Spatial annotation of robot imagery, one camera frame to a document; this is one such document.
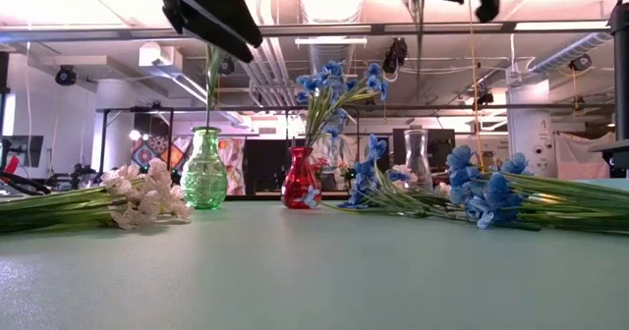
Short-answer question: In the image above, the floral hanging cloth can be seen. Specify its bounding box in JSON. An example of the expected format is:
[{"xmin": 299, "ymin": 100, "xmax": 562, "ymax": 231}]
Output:
[{"xmin": 215, "ymin": 137, "xmax": 247, "ymax": 196}]

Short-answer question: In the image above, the white hanging cloth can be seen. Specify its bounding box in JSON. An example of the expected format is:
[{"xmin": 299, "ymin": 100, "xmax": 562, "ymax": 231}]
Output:
[{"xmin": 554, "ymin": 132, "xmax": 618, "ymax": 180}]

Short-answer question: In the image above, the blue artificial flower stem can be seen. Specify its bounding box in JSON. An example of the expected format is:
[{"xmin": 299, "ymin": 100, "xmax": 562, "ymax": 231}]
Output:
[
  {"xmin": 444, "ymin": 144, "xmax": 629, "ymax": 237},
  {"xmin": 294, "ymin": 59, "xmax": 389, "ymax": 149},
  {"xmin": 300, "ymin": 133, "xmax": 478, "ymax": 219}
]

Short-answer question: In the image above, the colourful patchwork quilt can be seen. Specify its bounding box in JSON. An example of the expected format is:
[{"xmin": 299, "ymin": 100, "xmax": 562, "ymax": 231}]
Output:
[{"xmin": 130, "ymin": 134, "xmax": 193, "ymax": 172}]

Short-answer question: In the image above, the green table mat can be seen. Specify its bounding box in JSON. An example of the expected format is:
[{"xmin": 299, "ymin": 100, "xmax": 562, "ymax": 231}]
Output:
[{"xmin": 0, "ymin": 177, "xmax": 629, "ymax": 330}]

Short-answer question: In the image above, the clear glass vase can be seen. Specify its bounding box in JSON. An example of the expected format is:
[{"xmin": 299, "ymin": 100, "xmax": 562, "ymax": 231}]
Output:
[{"xmin": 402, "ymin": 128, "xmax": 434, "ymax": 193}]

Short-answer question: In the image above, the ribbed ceiling duct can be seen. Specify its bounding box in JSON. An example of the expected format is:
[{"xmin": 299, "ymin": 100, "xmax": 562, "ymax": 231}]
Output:
[{"xmin": 528, "ymin": 30, "xmax": 615, "ymax": 76}]

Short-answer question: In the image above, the white pillar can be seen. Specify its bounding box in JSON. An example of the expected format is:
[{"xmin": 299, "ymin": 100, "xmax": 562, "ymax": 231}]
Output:
[{"xmin": 505, "ymin": 79, "xmax": 559, "ymax": 179}]

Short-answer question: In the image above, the yellow hanging cable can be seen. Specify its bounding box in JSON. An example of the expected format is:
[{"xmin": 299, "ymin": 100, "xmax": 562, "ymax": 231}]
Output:
[{"xmin": 467, "ymin": 0, "xmax": 486, "ymax": 169}]

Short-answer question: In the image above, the yellow artificial tulip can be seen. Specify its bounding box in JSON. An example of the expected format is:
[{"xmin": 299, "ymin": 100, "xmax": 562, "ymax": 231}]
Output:
[{"xmin": 203, "ymin": 42, "xmax": 228, "ymax": 131}]

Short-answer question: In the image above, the green glass vase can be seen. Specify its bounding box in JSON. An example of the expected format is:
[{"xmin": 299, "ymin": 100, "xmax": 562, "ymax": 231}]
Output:
[{"xmin": 180, "ymin": 126, "xmax": 230, "ymax": 211}]

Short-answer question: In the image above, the black ceiling spotlight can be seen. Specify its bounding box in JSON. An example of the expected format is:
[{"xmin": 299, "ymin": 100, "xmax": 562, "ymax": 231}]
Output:
[
  {"xmin": 381, "ymin": 37, "xmax": 409, "ymax": 75},
  {"xmin": 53, "ymin": 64, "xmax": 79, "ymax": 86},
  {"xmin": 568, "ymin": 53, "xmax": 594, "ymax": 72}
]

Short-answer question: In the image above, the red glass vase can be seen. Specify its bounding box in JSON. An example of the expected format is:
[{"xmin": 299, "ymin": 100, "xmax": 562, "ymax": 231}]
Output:
[{"xmin": 280, "ymin": 146, "xmax": 323, "ymax": 210}]

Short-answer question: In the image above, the black metal post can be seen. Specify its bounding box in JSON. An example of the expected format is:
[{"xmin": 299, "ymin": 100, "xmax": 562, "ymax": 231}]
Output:
[{"xmin": 589, "ymin": 0, "xmax": 629, "ymax": 170}]

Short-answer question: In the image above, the ceiling light fixture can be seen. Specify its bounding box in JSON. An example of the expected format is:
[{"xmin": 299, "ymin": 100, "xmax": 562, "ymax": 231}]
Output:
[{"xmin": 294, "ymin": 35, "xmax": 369, "ymax": 46}]

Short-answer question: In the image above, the silver ceiling duct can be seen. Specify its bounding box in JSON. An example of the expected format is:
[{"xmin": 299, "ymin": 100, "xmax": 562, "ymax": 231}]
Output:
[{"xmin": 307, "ymin": 43, "xmax": 358, "ymax": 76}]

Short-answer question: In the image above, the dark wall screen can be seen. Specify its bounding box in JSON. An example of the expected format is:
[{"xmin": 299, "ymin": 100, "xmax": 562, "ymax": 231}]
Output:
[{"xmin": 0, "ymin": 134, "xmax": 44, "ymax": 169}]

